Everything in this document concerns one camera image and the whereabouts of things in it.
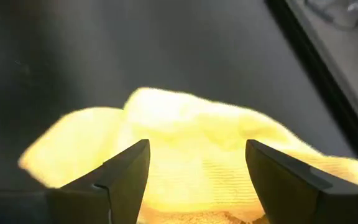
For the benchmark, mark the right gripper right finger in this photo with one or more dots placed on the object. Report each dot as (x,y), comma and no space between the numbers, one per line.
(297,193)

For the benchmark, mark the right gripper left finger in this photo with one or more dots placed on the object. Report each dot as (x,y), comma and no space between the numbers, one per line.
(113,193)

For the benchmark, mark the yellow microfiber towel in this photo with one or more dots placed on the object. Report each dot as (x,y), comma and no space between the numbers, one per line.
(197,130)

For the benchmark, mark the black table frame rail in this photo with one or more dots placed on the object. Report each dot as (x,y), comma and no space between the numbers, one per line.
(322,73)

